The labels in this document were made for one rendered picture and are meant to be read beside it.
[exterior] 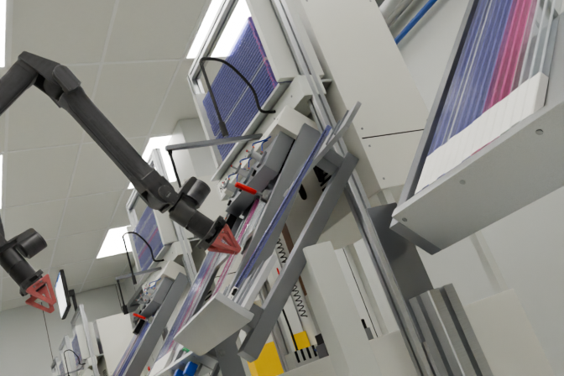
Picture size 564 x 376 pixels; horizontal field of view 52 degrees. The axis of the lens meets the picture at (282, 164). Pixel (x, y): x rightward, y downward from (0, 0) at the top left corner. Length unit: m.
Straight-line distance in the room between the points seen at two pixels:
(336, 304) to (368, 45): 1.11
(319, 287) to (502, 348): 0.80
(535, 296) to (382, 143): 1.60
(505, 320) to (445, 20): 1.91
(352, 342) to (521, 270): 2.15
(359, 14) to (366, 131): 0.48
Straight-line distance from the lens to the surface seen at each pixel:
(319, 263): 1.12
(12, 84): 1.52
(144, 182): 1.50
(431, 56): 3.38
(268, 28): 1.83
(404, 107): 1.94
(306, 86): 1.72
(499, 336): 1.80
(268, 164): 1.62
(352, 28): 2.02
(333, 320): 1.10
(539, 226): 3.06
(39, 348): 10.26
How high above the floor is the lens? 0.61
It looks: 19 degrees up
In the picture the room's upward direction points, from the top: 20 degrees counter-clockwise
